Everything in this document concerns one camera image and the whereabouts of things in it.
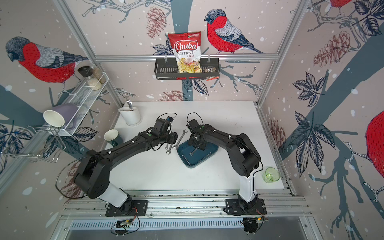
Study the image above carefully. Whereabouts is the green ceramic mug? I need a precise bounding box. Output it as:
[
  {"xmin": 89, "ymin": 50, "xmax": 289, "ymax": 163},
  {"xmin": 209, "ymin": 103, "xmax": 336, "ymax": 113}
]
[{"xmin": 104, "ymin": 129, "xmax": 123, "ymax": 147}]

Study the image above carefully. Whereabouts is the teal plastic storage tray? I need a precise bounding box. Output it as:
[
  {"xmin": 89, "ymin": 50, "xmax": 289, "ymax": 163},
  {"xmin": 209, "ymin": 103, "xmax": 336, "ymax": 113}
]
[{"xmin": 177, "ymin": 142, "xmax": 219, "ymax": 169}]

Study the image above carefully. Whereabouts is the longest steel wrench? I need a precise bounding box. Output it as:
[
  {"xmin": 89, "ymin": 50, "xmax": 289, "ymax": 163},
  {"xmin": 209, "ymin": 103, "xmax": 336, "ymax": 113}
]
[{"xmin": 174, "ymin": 130, "xmax": 188, "ymax": 150}]

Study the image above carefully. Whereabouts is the red cassava chips bag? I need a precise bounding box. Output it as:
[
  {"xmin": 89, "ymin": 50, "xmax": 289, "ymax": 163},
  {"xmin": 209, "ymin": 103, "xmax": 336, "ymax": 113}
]
[{"xmin": 168, "ymin": 32, "xmax": 202, "ymax": 74}]

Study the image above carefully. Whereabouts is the white lid spice jar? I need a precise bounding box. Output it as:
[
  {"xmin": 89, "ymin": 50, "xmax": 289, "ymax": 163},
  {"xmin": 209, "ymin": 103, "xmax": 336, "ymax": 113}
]
[{"xmin": 87, "ymin": 78, "xmax": 103, "ymax": 91}]

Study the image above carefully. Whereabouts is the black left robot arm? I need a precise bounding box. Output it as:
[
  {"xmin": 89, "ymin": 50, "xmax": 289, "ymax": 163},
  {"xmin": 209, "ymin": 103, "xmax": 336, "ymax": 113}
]
[{"xmin": 74, "ymin": 116, "xmax": 178, "ymax": 215}]

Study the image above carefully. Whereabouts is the white wire wall shelf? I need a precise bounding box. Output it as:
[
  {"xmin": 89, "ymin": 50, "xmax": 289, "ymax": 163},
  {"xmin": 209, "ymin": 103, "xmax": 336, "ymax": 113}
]
[{"xmin": 59, "ymin": 73, "xmax": 110, "ymax": 136}]

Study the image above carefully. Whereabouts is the lilac paper cup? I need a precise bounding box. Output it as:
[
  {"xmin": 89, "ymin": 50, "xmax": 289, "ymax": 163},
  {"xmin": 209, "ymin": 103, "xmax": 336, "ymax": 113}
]
[{"xmin": 43, "ymin": 104, "xmax": 78, "ymax": 128}]

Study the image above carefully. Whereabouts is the small electronics board with wires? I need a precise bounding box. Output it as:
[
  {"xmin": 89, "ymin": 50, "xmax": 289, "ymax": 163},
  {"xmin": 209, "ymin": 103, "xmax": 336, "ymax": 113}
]
[{"xmin": 110, "ymin": 207, "xmax": 141, "ymax": 236}]

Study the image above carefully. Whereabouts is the wire cup holder rack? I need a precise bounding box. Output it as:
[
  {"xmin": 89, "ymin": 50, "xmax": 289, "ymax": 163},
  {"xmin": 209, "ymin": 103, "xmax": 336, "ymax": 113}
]
[{"xmin": 1, "ymin": 126, "xmax": 67, "ymax": 163}]

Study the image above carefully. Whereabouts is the small steel wrench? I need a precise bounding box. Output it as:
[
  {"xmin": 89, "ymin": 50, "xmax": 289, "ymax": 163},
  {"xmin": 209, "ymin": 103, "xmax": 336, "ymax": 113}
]
[{"xmin": 166, "ymin": 144, "xmax": 173, "ymax": 155}]

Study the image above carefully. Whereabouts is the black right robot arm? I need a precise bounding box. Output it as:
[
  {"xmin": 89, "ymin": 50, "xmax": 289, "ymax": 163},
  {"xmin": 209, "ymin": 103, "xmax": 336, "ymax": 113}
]
[{"xmin": 187, "ymin": 119, "xmax": 263, "ymax": 203}]

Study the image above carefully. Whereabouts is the medium steel wrench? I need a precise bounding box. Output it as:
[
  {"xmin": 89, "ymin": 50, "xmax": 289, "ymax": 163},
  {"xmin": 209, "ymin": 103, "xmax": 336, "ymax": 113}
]
[{"xmin": 189, "ymin": 148, "xmax": 198, "ymax": 156}]

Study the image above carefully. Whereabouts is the black lid spice jar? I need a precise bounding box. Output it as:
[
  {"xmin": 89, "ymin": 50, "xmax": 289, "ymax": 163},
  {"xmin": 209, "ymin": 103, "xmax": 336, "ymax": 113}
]
[{"xmin": 78, "ymin": 66, "xmax": 94, "ymax": 79}]

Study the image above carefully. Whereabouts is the green glass cup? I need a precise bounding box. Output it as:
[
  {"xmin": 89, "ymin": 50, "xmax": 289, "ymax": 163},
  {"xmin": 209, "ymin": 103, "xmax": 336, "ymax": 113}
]
[{"xmin": 263, "ymin": 167, "xmax": 281, "ymax": 183}]

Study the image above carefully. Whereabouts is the metal fork in mug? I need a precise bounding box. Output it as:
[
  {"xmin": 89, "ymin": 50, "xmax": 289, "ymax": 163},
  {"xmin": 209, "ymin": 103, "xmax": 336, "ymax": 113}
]
[{"xmin": 126, "ymin": 100, "xmax": 134, "ymax": 111}]

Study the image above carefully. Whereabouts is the black wire wall basket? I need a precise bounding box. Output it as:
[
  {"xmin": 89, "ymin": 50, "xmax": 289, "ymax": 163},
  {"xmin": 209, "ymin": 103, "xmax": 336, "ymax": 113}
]
[{"xmin": 155, "ymin": 58, "xmax": 220, "ymax": 80}]

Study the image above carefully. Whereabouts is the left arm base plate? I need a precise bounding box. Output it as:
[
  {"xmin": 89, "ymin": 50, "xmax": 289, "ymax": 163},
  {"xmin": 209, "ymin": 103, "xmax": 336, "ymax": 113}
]
[{"xmin": 105, "ymin": 200, "xmax": 149, "ymax": 217}]

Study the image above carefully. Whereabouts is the white utensil mug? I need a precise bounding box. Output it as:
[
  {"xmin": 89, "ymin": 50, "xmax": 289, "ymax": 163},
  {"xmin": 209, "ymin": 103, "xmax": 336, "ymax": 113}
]
[{"xmin": 118, "ymin": 107, "xmax": 142, "ymax": 127}]

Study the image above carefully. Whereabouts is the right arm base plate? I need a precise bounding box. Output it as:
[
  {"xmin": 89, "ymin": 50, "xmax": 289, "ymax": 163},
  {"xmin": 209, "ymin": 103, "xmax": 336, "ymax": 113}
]
[{"xmin": 223, "ymin": 196, "xmax": 267, "ymax": 216}]

